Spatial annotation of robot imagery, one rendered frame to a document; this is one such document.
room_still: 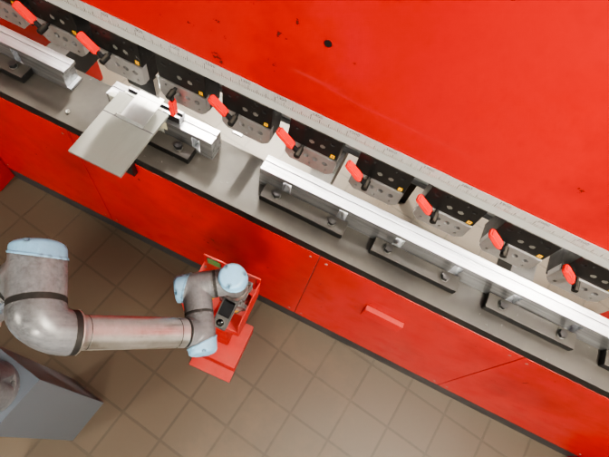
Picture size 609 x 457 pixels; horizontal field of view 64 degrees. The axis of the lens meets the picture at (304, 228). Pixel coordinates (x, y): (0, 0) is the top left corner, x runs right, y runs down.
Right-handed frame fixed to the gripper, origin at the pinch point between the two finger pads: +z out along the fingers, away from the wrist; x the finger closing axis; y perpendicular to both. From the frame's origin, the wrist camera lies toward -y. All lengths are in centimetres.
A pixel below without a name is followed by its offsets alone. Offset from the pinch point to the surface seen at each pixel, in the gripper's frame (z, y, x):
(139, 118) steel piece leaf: -24, 38, 50
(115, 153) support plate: -25, 24, 50
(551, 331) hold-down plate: -14, 32, -95
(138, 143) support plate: -24, 30, 46
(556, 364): -12, 23, -100
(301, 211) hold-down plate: -14.3, 34.9, -7.7
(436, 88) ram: -82, 43, -26
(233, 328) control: 2.3, -5.8, -2.5
